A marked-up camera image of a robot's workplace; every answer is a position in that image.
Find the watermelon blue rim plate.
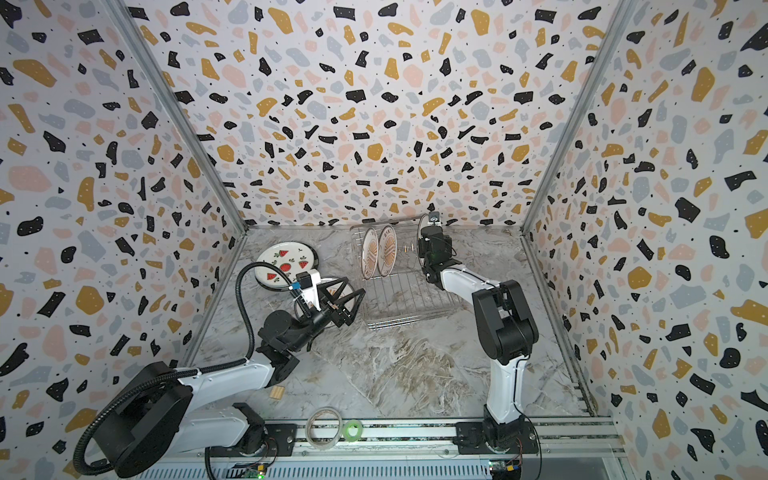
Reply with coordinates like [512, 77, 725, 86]
[254, 241, 303, 291]

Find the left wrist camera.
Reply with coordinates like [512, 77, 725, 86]
[291, 269, 321, 310]

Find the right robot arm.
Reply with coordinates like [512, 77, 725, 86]
[417, 223, 539, 451]

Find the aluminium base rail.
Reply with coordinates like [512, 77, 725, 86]
[113, 415, 628, 480]

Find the green rim plate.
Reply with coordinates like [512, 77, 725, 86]
[417, 215, 429, 237]

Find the wire dish rack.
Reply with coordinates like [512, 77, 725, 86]
[350, 216, 462, 330]

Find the black corrugated cable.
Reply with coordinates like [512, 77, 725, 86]
[71, 261, 301, 478]

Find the small wooden block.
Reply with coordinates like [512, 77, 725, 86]
[269, 386, 285, 400]

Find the clear tape roll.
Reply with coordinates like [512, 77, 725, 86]
[304, 407, 343, 451]

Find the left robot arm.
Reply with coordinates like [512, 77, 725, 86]
[72, 277, 366, 478]

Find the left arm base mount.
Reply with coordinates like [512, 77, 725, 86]
[211, 423, 297, 460]

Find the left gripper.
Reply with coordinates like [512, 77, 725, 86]
[287, 278, 361, 357]

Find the orange sunburst plate front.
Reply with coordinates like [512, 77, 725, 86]
[361, 228, 379, 280]

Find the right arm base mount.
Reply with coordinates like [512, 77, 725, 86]
[452, 418, 539, 455]

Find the green tape roll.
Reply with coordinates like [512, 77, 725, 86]
[342, 419, 363, 442]

